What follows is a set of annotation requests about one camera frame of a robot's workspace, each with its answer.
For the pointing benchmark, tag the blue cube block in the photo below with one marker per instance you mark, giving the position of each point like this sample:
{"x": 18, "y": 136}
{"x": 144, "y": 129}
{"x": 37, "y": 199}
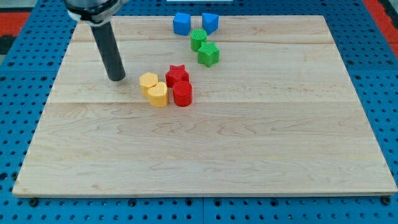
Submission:
{"x": 182, "y": 23}

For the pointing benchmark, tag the green star block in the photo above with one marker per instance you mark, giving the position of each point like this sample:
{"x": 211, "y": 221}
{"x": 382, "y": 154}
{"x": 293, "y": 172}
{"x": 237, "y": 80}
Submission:
{"x": 208, "y": 54}

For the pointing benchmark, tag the blue triangle block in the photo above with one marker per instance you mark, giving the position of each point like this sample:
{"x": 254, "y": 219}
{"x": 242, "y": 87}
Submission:
{"x": 210, "y": 22}

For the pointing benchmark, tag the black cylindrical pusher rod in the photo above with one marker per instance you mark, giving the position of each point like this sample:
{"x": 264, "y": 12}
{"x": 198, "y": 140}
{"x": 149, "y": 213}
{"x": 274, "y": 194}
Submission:
{"x": 108, "y": 49}

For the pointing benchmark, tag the yellow hexagon block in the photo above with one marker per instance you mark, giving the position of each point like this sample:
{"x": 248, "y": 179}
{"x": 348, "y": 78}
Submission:
{"x": 147, "y": 81}

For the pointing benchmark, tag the green circle block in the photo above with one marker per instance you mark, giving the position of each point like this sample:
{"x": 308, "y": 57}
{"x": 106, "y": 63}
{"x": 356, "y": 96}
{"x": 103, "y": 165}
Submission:
{"x": 197, "y": 36}

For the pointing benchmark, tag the yellow heart block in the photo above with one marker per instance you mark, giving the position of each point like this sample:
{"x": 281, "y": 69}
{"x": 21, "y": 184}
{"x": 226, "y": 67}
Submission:
{"x": 158, "y": 95}

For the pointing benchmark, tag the red circle block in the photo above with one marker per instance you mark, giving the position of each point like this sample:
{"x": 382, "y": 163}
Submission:
{"x": 182, "y": 92}

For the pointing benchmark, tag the wooden board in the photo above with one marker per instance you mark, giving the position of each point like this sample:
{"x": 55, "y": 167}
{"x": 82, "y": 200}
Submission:
{"x": 277, "y": 116}

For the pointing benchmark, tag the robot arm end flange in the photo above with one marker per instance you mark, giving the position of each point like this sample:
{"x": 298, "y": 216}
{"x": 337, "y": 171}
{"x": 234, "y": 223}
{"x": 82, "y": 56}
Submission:
{"x": 94, "y": 12}

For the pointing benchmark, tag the red star block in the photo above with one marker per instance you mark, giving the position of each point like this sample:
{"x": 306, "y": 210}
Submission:
{"x": 175, "y": 74}

